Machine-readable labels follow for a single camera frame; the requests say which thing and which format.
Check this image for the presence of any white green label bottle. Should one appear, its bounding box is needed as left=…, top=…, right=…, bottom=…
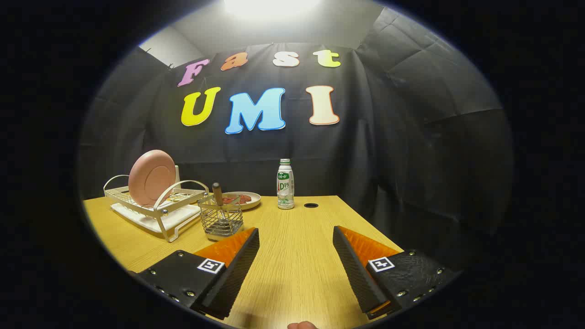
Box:
left=277, top=159, right=295, bottom=210

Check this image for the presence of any dark wooden handle spoon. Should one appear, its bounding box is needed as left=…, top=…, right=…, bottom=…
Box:
left=212, top=183, right=231, bottom=227

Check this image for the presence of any metal wire basket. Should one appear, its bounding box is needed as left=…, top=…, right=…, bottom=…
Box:
left=197, top=194, right=244, bottom=242

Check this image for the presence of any black backdrop cloth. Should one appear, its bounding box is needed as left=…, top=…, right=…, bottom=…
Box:
left=78, top=7, right=515, bottom=275

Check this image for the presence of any pink plate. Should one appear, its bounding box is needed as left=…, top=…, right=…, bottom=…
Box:
left=128, top=150, right=177, bottom=207

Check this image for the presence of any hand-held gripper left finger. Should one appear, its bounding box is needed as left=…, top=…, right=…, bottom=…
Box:
left=135, top=227, right=260, bottom=320

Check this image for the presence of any beige round plate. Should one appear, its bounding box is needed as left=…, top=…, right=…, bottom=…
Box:
left=223, top=191, right=262, bottom=211

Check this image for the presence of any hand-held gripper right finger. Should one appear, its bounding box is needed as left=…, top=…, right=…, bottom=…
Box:
left=333, top=225, right=462, bottom=320

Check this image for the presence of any white dish rack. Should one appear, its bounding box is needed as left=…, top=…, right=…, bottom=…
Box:
left=103, top=174, right=211, bottom=243

